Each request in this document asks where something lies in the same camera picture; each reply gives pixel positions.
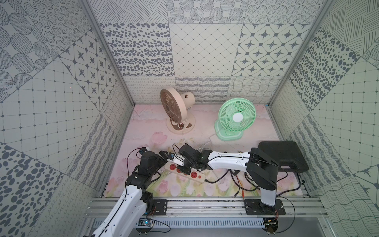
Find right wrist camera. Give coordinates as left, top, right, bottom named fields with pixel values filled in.
left=168, top=153, right=185, bottom=166

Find right controller board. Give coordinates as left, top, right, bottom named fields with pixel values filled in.
left=263, top=218, right=278, bottom=234

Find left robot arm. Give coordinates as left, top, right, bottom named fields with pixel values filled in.
left=92, top=147, right=171, bottom=237

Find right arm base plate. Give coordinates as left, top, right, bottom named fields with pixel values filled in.
left=244, top=199, right=286, bottom=216

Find pink desk fan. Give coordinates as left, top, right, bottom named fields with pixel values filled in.
left=160, top=87, right=195, bottom=134

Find black plastic tool case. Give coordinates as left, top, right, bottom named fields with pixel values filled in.
left=258, top=141, right=309, bottom=173

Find black power strip cable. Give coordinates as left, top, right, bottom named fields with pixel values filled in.
left=205, top=168, right=230, bottom=184

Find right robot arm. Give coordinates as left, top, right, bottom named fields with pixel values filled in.
left=178, top=144, right=281, bottom=207

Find white red power strip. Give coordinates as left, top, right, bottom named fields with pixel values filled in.
left=164, top=162, right=206, bottom=183

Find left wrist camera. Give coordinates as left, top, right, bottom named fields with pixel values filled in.
left=138, top=147, right=149, bottom=155

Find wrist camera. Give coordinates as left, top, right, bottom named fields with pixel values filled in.
left=168, top=153, right=185, bottom=166
left=138, top=147, right=149, bottom=155

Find green desk fan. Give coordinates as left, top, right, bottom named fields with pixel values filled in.
left=214, top=98, right=256, bottom=141

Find controller board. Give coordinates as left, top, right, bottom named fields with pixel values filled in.
left=136, top=218, right=154, bottom=234
left=263, top=218, right=278, bottom=234

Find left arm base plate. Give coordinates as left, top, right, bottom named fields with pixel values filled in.
left=145, top=199, right=168, bottom=216

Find left controller board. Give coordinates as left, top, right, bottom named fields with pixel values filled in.
left=136, top=218, right=154, bottom=234

